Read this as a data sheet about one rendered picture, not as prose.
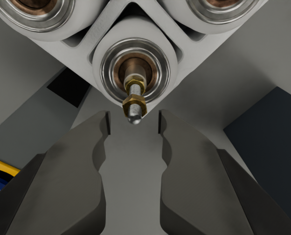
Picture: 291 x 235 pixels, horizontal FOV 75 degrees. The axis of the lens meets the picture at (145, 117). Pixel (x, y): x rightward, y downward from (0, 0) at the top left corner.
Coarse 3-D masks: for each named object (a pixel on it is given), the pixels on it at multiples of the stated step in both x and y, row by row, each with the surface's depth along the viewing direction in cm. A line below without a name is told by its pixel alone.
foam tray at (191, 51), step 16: (112, 0) 23; (128, 0) 23; (144, 0) 23; (112, 16) 24; (160, 16) 24; (80, 32) 33; (96, 32) 25; (176, 32) 25; (192, 32) 30; (48, 48) 25; (64, 48) 26; (80, 48) 26; (176, 48) 31; (192, 48) 26; (208, 48) 26; (64, 64) 27; (80, 64) 27; (192, 64) 27; (176, 80) 29
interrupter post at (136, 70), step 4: (136, 64) 20; (128, 68) 20; (132, 68) 19; (136, 68) 19; (140, 68) 19; (128, 72) 18; (132, 72) 18; (136, 72) 18; (140, 72) 18; (144, 72) 19; (128, 76) 18; (136, 76) 18; (140, 76) 18; (144, 76) 18; (124, 80) 18; (144, 80) 18; (124, 84) 18; (144, 84) 18
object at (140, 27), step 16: (128, 16) 29; (144, 16) 31; (112, 32) 19; (128, 32) 18; (144, 32) 18; (160, 32) 21; (96, 48) 20; (96, 64) 20; (176, 64) 21; (96, 80) 21; (160, 96) 22
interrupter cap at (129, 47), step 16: (112, 48) 19; (128, 48) 19; (144, 48) 19; (160, 48) 19; (112, 64) 20; (128, 64) 20; (144, 64) 20; (160, 64) 20; (112, 80) 20; (160, 80) 21; (112, 96) 21; (128, 96) 21; (144, 96) 22
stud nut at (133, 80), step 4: (132, 76) 17; (128, 80) 17; (132, 80) 17; (136, 80) 17; (140, 80) 17; (128, 84) 17; (140, 84) 17; (128, 88) 17; (144, 88) 17; (128, 92) 17; (144, 92) 17
